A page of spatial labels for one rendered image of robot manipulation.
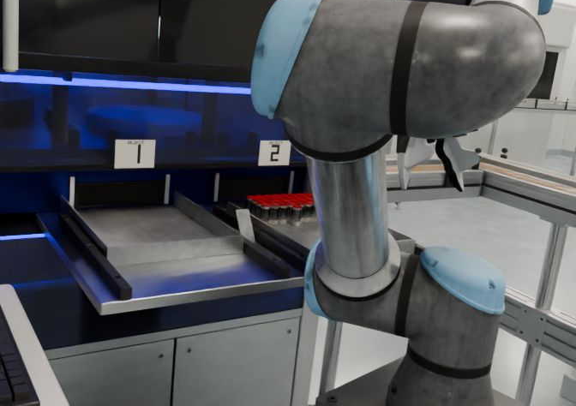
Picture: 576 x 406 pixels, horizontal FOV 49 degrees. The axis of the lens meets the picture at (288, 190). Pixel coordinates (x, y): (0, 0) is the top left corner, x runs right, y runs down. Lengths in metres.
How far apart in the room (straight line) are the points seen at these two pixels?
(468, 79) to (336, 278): 0.39
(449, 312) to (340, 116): 0.39
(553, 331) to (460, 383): 1.24
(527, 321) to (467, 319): 1.32
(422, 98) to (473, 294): 0.39
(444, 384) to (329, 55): 0.51
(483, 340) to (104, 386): 0.92
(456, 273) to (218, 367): 0.92
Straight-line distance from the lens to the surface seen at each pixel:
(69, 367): 1.48
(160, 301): 1.01
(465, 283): 0.84
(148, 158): 1.36
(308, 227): 1.41
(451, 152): 1.04
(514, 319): 2.20
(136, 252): 1.12
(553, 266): 2.11
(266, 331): 1.66
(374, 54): 0.52
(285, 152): 1.51
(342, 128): 0.56
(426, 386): 0.90
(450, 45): 0.52
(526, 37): 0.58
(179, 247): 1.15
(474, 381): 0.91
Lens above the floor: 1.28
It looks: 13 degrees down
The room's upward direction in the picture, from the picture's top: 6 degrees clockwise
